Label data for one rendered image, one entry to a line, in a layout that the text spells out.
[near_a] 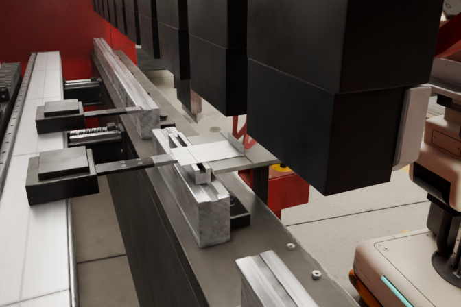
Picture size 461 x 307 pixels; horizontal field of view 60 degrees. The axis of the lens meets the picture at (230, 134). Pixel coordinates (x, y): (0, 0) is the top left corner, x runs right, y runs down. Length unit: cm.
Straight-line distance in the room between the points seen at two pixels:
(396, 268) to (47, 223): 138
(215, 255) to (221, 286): 8
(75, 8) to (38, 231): 232
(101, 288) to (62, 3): 175
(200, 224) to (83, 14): 230
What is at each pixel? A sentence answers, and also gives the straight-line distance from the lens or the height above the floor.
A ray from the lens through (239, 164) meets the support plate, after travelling 76.
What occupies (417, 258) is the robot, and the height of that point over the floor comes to 28.
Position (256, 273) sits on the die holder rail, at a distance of 55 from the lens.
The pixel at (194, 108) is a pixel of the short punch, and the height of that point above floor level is 111.
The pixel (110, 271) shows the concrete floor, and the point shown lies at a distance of 214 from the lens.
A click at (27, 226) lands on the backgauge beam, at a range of 68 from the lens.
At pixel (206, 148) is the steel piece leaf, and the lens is 82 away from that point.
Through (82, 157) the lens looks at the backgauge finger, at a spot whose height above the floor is 103.
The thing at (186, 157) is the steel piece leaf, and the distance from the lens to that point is 79.
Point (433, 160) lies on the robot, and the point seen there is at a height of 79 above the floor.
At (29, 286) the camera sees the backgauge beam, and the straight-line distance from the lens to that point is 56.
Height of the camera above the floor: 133
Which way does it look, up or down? 21 degrees down
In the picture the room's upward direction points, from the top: straight up
